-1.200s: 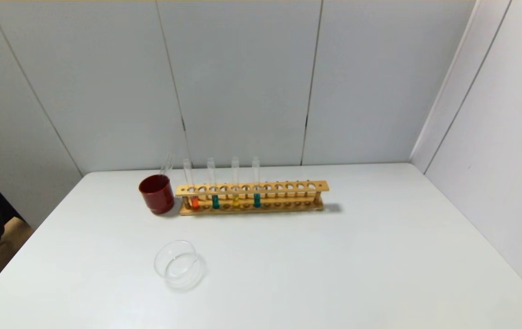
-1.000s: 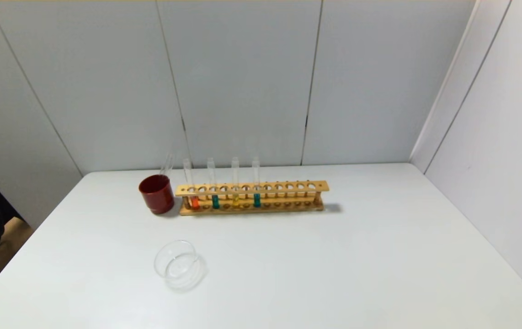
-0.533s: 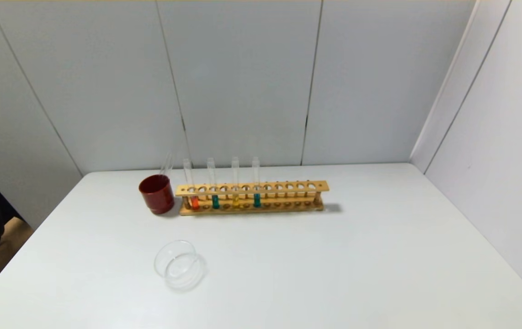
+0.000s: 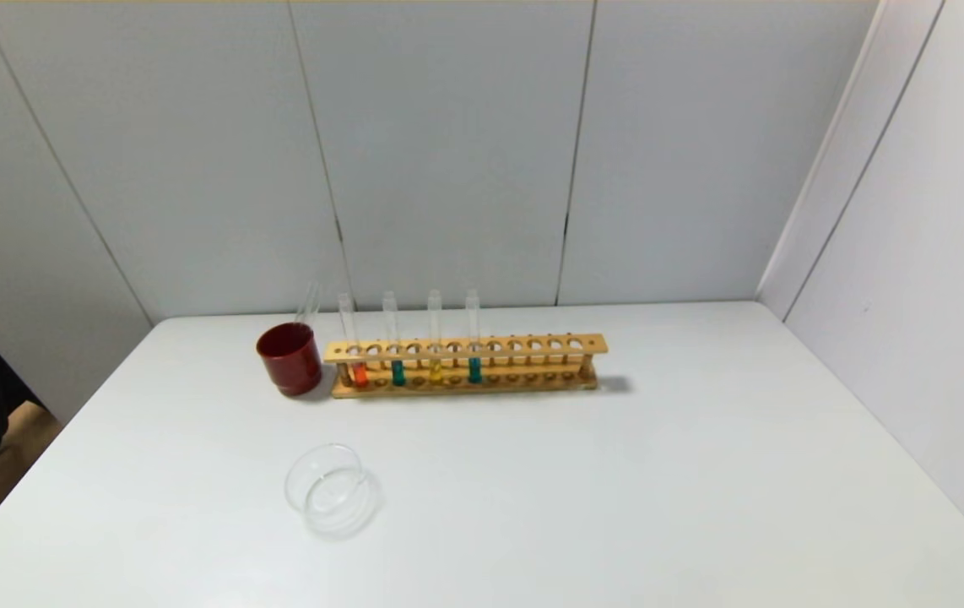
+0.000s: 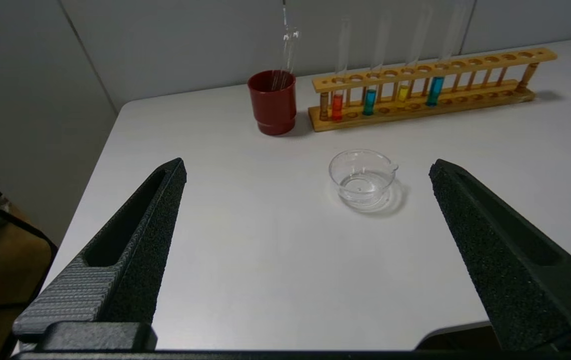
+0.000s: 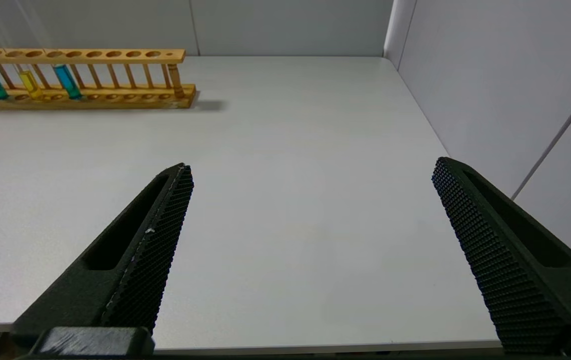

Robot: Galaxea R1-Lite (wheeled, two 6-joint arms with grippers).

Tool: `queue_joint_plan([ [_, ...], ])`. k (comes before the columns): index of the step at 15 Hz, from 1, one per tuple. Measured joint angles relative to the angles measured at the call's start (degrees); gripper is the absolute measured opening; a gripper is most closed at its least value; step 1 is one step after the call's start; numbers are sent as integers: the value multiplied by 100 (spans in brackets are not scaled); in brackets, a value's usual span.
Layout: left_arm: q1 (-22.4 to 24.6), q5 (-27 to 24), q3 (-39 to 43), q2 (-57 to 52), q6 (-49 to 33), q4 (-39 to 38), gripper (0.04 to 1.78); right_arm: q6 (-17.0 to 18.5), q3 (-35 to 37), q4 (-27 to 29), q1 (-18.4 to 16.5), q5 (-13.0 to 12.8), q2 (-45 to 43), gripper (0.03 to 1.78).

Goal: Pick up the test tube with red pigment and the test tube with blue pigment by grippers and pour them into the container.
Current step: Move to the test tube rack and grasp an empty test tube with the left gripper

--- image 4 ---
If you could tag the test tube with blue pigment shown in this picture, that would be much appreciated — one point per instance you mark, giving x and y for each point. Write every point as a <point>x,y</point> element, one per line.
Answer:
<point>398,373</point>

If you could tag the test tube with red pigment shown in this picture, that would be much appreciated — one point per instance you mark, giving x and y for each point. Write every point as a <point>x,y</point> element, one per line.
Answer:
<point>359,374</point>

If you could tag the test tube with green pigment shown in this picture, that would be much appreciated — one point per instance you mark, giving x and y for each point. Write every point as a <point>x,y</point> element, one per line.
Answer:
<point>474,370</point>

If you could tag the test tube with yellow pigment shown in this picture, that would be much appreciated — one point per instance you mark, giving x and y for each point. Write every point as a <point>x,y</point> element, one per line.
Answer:
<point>435,371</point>

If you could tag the wooden test tube rack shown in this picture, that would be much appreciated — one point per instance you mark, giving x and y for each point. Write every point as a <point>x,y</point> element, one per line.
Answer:
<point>332,353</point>

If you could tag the empty glass test tube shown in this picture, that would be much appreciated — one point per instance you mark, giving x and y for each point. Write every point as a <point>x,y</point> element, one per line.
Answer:
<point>310,304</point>

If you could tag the dark red cup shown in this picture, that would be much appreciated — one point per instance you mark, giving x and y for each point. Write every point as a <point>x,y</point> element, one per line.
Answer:
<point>289,365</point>

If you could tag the clear glass dish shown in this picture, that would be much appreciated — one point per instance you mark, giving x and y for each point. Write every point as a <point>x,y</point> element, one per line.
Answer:
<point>330,515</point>

